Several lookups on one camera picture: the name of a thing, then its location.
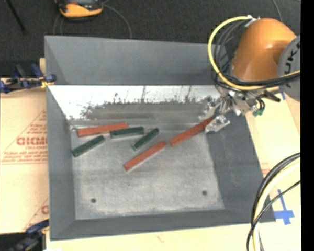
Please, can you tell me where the black cylinder on white bracket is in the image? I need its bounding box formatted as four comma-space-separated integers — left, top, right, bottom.
261, 86, 282, 103

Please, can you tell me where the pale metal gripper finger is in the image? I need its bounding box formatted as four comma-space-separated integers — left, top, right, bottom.
198, 98, 223, 120
204, 115, 231, 134

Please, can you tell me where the red-brown block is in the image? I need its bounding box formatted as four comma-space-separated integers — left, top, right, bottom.
76, 122, 129, 138
169, 117, 216, 148
123, 140, 167, 172

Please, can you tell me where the brown cardboard board red print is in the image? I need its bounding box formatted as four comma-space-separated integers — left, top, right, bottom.
0, 58, 51, 235

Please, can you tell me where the dark green flat block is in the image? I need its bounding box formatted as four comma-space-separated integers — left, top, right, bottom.
131, 128, 160, 152
109, 126, 145, 140
71, 135, 106, 158

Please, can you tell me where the grey metal bin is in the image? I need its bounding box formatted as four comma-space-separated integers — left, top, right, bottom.
43, 35, 276, 241

